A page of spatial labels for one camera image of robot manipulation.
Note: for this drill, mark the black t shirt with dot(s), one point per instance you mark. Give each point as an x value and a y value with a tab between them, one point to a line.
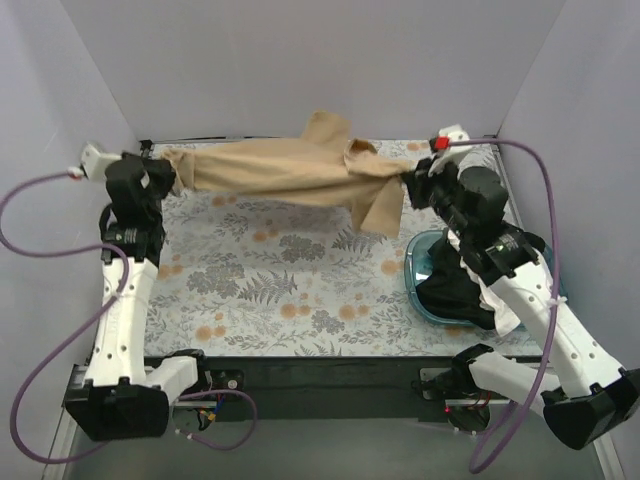
430	292

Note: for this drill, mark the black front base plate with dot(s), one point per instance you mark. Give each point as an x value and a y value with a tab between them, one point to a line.
340	388

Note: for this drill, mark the beige t shirt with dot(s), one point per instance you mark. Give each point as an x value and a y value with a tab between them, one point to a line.
323	167

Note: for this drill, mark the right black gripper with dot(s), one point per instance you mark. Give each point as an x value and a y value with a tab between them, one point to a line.
417	185

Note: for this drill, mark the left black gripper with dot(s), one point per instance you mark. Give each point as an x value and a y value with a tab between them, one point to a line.
161	173

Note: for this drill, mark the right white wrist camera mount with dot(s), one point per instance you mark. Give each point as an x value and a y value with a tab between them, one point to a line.
449	146

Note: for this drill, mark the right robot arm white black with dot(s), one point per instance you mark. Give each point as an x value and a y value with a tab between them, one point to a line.
588	392

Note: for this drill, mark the teal plastic basket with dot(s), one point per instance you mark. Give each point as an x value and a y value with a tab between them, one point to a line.
415	260

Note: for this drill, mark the floral patterned table mat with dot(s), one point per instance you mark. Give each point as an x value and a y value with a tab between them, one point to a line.
242	276

